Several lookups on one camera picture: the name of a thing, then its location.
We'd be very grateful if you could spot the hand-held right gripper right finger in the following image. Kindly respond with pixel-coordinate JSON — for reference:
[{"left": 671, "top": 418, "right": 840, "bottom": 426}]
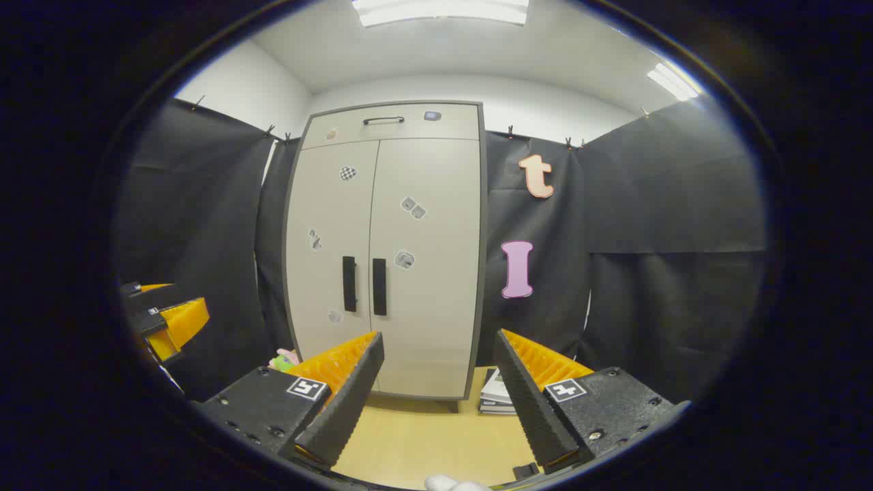
[{"left": 492, "top": 329, "right": 691, "bottom": 476}]

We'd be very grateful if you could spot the black left door handle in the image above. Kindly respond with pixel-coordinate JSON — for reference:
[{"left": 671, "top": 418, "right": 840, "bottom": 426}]
[{"left": 342, "top": 256, "right": 358, "bottom": 313}]

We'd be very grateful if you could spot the grey double-door shoe cabinet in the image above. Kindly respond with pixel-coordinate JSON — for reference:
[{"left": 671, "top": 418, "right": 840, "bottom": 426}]
[{"left": 282, "top": 101, "right": 487, "bottom": 413}]

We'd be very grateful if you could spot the grey cabinet drawer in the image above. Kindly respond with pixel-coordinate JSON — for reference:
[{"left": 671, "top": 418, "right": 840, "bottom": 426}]
[{"left": 301, "top": 104, "right": 481, "bottom": 151}]

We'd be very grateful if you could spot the black backdrop cloth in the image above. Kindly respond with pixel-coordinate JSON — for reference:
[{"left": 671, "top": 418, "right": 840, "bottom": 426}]
[{"left": 116, "top": 98, "right": 768, "bottom": 403}]

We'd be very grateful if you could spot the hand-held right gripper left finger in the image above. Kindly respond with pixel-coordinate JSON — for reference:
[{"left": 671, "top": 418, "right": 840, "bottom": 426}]
[{"left": 191, "top": 332, "right": 385, "bottom": 471}]

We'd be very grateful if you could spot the large ceiling light panel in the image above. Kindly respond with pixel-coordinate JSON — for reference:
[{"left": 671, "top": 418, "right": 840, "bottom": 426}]
[{"left": 351, "top": 0, "right": 530, "bottom": 28}]

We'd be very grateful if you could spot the grey cabinet door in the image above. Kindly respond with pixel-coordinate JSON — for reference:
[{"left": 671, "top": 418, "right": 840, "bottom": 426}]
[
  {"left": 285, "top": 140, "right": 380, "bottom": 362},
  {"left": 368, "top": 138, "right": 482, "bottom": 400}
]

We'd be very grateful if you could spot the stack of magazines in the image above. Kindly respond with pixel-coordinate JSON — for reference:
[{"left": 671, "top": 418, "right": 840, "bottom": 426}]
[{"left": 478, "top": 368, "right": 519, "bottom": 416}]

